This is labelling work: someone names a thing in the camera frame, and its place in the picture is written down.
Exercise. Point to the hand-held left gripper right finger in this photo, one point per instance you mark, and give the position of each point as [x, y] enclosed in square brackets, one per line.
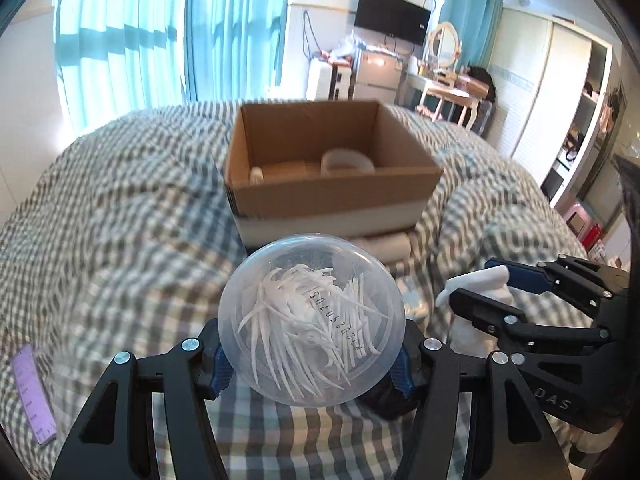
[403, 375]

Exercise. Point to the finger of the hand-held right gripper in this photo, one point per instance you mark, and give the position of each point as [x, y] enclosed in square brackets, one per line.
[480, 310]
[520, 276]

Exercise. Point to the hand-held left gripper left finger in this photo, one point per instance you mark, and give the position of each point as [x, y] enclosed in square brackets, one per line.
[218, 376]

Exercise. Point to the white plastic bottle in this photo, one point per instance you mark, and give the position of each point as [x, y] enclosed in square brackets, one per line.
[470, 335]

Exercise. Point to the clear tub of floss picks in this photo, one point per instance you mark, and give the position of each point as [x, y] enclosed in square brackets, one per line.
[310, 320]

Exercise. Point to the brown cardboard box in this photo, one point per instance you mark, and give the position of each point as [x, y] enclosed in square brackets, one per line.
[320, 190]

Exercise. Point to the clear plastic packet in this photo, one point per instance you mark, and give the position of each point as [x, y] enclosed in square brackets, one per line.
[415, 302]

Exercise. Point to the pink plastic stool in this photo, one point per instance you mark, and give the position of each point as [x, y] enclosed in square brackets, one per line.
[577, 217]

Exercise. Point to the white paper roll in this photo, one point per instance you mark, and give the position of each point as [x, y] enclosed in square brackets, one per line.
[387, 247]

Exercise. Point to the grey checked blanket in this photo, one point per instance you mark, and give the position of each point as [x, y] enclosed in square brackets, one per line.
[125, 235]

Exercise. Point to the white wardrobe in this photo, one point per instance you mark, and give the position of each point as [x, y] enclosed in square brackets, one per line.
[555, 110]

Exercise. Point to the purple ruler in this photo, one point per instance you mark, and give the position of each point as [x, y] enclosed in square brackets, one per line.
[34, 395]

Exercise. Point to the white tape roll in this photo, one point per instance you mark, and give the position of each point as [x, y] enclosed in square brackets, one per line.
[347, 161]

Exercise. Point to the black bag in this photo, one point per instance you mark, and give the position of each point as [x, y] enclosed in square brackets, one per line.
[482, 80]

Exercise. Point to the white dressing table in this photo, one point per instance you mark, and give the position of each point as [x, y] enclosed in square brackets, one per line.
[440, 92]

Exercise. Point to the small white jar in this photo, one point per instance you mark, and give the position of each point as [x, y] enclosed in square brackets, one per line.
[256, 175]

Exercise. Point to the oval vanity mirror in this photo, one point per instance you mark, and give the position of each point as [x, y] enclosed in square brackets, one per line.
[442, 45]

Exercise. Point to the grey small fridge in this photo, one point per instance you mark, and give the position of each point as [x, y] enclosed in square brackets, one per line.
[377, 77]

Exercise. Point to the teal window curtain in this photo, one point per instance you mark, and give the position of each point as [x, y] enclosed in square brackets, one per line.
[170, 35]
[475, 15]

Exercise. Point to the white suitcase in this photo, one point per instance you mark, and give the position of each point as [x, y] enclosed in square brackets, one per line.
[325, 80]

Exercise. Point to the black wall television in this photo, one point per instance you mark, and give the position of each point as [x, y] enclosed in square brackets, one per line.
[392, 15]

